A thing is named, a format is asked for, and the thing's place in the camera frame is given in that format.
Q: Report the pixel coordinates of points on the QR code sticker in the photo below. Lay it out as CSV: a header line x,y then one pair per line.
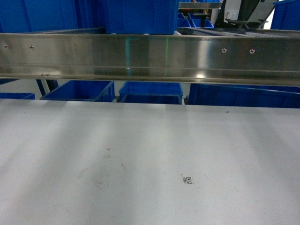
x,y
187,178

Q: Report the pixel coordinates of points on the distant blue bins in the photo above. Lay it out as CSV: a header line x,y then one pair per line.
x,y
194,20

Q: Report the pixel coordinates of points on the blue bin far left edge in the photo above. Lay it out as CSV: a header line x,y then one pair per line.
x,y
29,96

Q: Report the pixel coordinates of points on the large blue bin upper left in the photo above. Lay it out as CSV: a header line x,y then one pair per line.
x,y
21,16

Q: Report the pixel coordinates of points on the blue bin upper right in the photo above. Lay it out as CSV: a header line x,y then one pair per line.
x,y
286,15

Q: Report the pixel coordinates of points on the blue bin below rail centre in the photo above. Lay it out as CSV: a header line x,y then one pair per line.
x,y
151,93

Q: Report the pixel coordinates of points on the blue bin below rail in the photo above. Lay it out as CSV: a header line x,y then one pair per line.
x,y
244,95
151,93
94,91

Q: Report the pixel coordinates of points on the blue bin below rail left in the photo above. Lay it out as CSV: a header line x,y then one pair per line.
x,y
94,91

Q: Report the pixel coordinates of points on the blue bin on rail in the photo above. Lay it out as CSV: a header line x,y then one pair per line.
x,y
158,17

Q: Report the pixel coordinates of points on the stainless steel shelf rail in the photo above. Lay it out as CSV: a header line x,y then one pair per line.
x,y
168,58

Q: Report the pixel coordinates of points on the blue bin below rail right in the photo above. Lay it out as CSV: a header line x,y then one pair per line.
x,y
244,95

